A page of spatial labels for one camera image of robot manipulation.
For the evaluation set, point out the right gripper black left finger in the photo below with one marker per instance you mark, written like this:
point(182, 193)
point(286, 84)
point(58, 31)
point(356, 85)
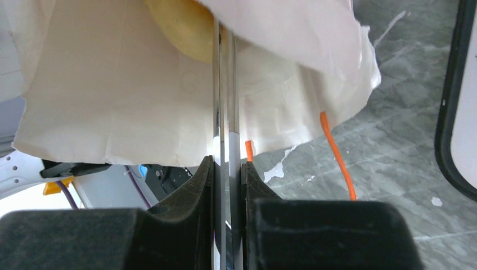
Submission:
point(176, 233)

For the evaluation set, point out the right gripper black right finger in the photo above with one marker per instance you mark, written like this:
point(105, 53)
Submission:
point(321, 234)

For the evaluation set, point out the metal tongs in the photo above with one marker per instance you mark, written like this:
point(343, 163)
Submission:
point(228, 248)

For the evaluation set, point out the white paper bag orange handles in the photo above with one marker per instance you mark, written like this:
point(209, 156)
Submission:
point(103, 85)

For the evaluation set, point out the strawberry pattern tray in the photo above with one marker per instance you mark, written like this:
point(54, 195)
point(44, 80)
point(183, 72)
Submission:
point(455, 136)

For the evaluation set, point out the yellow fake bread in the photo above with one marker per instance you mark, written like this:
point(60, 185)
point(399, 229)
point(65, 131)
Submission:
point(190, 27)

